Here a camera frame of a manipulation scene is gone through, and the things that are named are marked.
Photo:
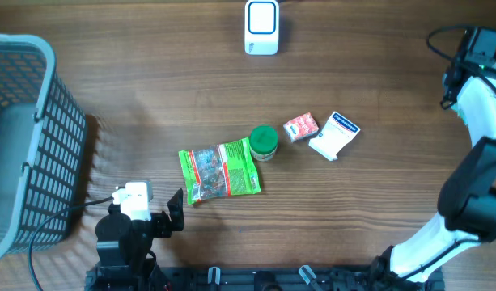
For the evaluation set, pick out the white Hansaplast plaster box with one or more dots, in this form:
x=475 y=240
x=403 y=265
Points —
x=337 y=132

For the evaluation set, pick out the green candy bag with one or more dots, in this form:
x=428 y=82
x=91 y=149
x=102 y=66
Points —
x=221 y=170

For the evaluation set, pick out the green lid jar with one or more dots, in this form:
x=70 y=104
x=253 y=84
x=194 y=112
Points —
x=263 y=141

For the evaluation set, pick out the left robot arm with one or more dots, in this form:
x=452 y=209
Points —
x=124 y=248

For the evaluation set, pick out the small red tissue pack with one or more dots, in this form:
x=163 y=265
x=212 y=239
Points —
x=300 y=127

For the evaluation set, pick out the white barcode scanner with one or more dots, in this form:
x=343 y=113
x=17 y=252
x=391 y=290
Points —
x=261 y=27

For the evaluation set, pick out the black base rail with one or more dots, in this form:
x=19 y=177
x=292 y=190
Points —
x=215 y=278

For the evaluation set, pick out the grey plastic mesh basket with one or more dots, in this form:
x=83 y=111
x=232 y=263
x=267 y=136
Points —
x=42 y=137

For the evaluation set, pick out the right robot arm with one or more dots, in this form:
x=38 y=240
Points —
x=466 y=209

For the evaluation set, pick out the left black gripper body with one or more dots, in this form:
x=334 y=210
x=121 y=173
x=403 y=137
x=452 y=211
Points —
x=159 y=226

